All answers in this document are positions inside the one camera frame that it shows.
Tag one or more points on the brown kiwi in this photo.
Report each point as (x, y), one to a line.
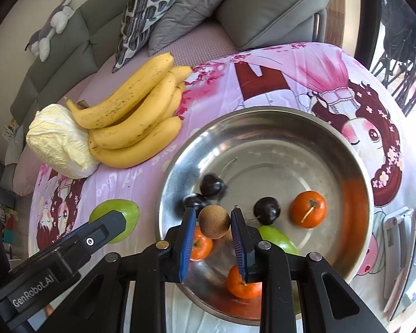
(214, 222)

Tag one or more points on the dark folded chair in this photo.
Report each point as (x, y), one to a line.
(398, 59)

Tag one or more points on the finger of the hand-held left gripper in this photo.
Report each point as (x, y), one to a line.
(104, 230)

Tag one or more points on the orange tangerine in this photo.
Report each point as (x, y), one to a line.
(244, 286)
(308, 210)
(201, 244)

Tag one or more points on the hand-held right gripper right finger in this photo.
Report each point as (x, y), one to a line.
(240, 246)

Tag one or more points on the yellow banana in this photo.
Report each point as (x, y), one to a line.
(138, 151)
(135, 125)
(124, 100)
(182, 73)

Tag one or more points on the black and white patterned pillow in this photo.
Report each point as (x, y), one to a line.
(145, 10)

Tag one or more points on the woven patterned curtain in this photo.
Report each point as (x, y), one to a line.
(334, 14)

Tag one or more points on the grey sofa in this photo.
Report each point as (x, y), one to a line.
(72, 52)

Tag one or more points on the dark plum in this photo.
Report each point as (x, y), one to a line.
(194, 201)
(267, 211)
(211, 184)

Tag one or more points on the grey smooth cushion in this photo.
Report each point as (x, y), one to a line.
(274, 10)

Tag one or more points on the pink printed blanket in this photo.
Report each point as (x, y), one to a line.
(298, 76)

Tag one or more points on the grey quilted pillow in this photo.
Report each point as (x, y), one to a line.
(194, 10)

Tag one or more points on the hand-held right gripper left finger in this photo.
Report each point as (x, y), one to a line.
(188, 246)

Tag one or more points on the green mango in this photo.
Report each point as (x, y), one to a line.
(280, 242)
(133, 215)

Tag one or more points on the round metal basin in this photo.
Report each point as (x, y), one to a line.
(280, 152)

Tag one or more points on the grey and white plush cat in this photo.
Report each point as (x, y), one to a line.
(52, 24)

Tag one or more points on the glossy flat screen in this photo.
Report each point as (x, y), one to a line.
(414, 270)

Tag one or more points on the napa cabbage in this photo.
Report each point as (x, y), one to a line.
(59, 142)

